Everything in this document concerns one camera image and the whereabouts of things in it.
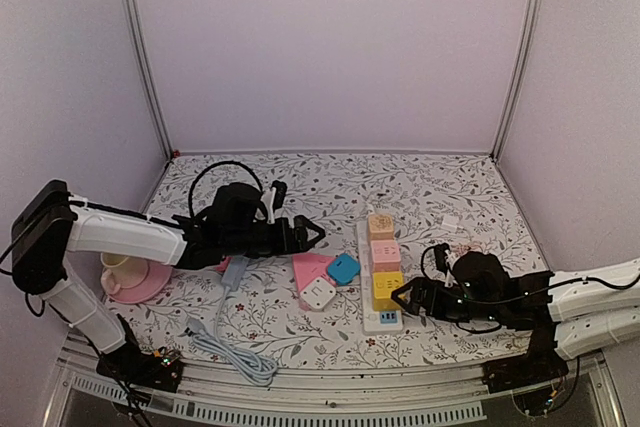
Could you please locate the pink triangular socket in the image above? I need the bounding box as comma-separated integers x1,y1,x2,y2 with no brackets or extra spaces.
293,253,336,310

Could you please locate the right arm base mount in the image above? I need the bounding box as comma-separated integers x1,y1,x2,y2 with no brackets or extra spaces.
482,324,569,393

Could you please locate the aluminium frame post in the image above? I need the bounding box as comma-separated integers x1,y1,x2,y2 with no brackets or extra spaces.
122,0,174,160
491,0,543,164

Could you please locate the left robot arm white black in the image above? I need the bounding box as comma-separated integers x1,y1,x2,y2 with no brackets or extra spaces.
3,180,326,381

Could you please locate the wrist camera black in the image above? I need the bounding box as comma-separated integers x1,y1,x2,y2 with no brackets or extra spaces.
261,180,287,224
434,243,455,288

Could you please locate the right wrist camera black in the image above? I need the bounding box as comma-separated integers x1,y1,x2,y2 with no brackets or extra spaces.
434,243,455,288

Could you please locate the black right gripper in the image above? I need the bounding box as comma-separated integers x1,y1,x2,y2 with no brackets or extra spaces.
394,279,501,324

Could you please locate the left aluminium frame post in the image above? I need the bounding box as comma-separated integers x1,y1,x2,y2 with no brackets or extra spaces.
122,0,174,160

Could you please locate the pink cube socket plug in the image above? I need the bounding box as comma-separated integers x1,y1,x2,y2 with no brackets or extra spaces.
370,240,401,273

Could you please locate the beige cube socket plug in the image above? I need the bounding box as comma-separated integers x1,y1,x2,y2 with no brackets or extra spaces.
367,214,395,241

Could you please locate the white power strip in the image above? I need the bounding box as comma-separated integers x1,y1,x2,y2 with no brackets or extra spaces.
356,204,404,336

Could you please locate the cyan square adapter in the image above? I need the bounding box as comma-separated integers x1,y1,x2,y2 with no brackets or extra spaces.
327,254,361,286

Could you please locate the pink saucer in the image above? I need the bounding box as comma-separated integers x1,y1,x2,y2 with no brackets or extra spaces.
101,261,173,305

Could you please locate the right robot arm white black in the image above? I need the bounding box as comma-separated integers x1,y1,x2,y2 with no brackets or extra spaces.
391,245,639,383

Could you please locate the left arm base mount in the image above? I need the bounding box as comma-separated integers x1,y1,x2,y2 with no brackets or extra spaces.
96,314,184,393

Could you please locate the front aluminium rail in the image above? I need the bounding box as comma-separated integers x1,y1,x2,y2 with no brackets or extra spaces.
43,330,632,426

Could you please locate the cream pink cup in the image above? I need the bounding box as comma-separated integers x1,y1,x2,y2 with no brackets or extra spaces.
100,253,148,296

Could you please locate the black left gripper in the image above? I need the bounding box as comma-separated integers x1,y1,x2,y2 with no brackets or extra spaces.
223,215,327,259

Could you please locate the white small charger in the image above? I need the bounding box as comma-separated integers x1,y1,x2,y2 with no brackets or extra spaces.
441,215,461,232

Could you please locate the white cube socket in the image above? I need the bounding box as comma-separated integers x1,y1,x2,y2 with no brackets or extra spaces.
300,277,336,312

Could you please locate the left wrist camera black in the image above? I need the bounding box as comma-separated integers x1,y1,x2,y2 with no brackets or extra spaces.
261,180,287,224

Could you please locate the yellow cube socket plug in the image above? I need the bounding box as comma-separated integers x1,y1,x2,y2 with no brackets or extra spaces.
372,271,404,312

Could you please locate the floral patterned table mat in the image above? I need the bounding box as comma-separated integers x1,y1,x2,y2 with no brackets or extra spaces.
109,153,545,354

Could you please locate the grey coiled power cable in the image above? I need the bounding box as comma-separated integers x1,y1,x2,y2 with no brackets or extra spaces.
184,286,279,388

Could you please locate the small pink adapter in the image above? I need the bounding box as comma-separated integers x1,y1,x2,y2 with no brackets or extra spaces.
214,257,231,273

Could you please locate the right aluminium frame post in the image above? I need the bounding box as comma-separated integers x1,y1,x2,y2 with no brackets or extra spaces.
491,0,543,164

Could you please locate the grey-blue power strip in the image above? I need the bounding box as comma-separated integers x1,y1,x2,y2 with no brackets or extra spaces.
221,256,249,292

